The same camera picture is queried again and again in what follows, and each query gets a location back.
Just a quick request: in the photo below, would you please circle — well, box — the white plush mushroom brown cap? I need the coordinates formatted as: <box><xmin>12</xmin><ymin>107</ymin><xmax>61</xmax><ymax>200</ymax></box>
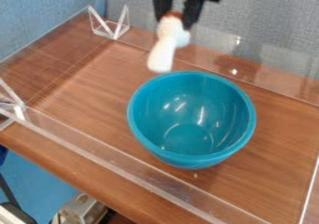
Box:
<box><xmin>147</xmin><ymin>11</ymin><xmax>191</xmax><ymax>74</ymax></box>

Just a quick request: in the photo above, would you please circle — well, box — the blue plastic bowl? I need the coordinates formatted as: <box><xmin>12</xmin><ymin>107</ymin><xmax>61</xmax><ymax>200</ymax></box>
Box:
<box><xmin>127</xmin><ymin>71</ymin><xmax>256</xmax><ymax>170</ymax></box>

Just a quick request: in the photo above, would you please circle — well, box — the clear acrylic back barrier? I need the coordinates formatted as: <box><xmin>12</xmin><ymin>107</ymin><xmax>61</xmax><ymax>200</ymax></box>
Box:
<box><xmin>104</xmin><ymin>12</ymin><xmax>319</xmax><ymax>107</ymax></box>

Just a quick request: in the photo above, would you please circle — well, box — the clear acrylic barrier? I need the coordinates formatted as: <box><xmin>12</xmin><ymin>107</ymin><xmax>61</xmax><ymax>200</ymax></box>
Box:
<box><xmin>2</xmin><ymin>107</ymin><xmax>269</xmax><ymax>224</ymax></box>
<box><xmin>104</xmin><ymin>12</ymin><xmax>319</xmax><ymax>107</ymax></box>

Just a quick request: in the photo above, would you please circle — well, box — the clear acrylic front barrier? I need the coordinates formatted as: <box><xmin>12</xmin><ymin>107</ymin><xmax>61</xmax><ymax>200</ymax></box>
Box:
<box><xmin>2</xmin><ymin>107</ymin><xmax>269</xmax><ymax>224</ymax></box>

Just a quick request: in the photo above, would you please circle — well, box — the white device under table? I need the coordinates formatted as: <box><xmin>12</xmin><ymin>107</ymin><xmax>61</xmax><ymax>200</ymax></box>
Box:
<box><xmin>49</xmin><ymin>193</ymin><xmax>108</xmax><ymax>224</ymax></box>

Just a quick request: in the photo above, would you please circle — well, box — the black stand leg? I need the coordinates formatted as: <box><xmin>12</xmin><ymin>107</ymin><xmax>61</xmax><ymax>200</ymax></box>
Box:
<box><xmin>0</xmin><ymin>174</ymin><xmax>37</xmax><ymax>224</ymax></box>

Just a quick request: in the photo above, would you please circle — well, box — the clear acrylic corner bracket back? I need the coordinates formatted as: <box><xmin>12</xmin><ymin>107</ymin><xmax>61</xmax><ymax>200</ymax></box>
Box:
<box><xmin>87</xmin><ymin>6</ymin><xmax>131</xmax><ymax>40</ymax></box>

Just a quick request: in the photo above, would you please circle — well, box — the clear acrylic corner bracket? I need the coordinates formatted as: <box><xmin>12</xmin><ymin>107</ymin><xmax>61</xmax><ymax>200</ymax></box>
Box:
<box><xmin>87</xmin><ymin>6</ymin><xmax>131</xmax><ymax>40</ymax></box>
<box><xmin>0</xmin><ymin>78</ymin><xmax>26</xmax><ymax>132</ymax></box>

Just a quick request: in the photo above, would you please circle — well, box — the clear acrylic corner bracket left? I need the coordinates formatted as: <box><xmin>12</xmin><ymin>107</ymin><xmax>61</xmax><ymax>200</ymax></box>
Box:
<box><xmin>0</xmin><ymin>78</ymin><xmax>26</xmax><ymax>132</ymax></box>

